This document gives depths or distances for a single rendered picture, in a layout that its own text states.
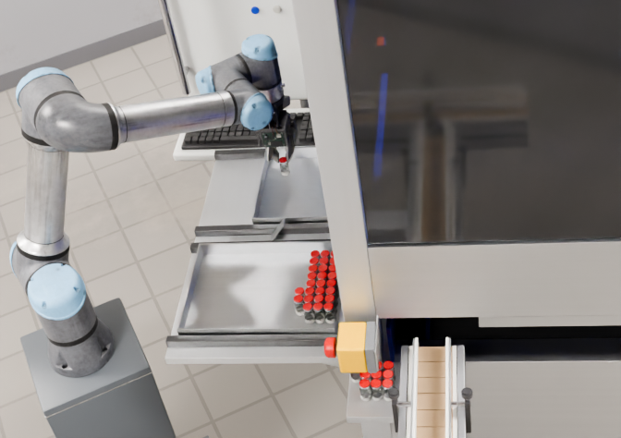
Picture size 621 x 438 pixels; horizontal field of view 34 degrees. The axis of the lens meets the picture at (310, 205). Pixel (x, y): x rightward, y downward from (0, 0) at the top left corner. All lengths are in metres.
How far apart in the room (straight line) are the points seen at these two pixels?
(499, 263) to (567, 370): 0.34
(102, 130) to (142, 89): 2.56
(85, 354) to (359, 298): 0.68
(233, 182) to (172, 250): 1.20
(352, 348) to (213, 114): 0.58
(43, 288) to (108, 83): 2.52
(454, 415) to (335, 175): 0.52
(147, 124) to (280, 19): 0.81
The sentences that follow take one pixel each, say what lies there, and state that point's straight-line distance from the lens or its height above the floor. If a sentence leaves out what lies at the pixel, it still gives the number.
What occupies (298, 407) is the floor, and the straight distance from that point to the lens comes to 3.19.
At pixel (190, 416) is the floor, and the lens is 3.25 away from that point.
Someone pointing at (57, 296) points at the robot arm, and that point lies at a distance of 2.25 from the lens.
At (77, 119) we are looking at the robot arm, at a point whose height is 1.38.
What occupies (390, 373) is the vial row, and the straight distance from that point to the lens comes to 2.05.
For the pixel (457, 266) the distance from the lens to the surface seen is 1.91.
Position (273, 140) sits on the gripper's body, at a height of 1.04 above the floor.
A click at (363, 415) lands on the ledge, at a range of 2.05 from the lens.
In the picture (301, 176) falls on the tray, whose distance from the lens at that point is 2.56.
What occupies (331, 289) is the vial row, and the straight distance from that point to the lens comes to 2.21.
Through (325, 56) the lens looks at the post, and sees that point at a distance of 1.62.
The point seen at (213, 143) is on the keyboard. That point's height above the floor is 0.82.
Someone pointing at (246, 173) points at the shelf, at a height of 0.88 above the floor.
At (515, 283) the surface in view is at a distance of 1.95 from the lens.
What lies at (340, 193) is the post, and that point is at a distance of 1.79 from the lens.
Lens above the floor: 2.53
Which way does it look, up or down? 42 degrees down
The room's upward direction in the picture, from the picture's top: 10 degrees counter-clockwise
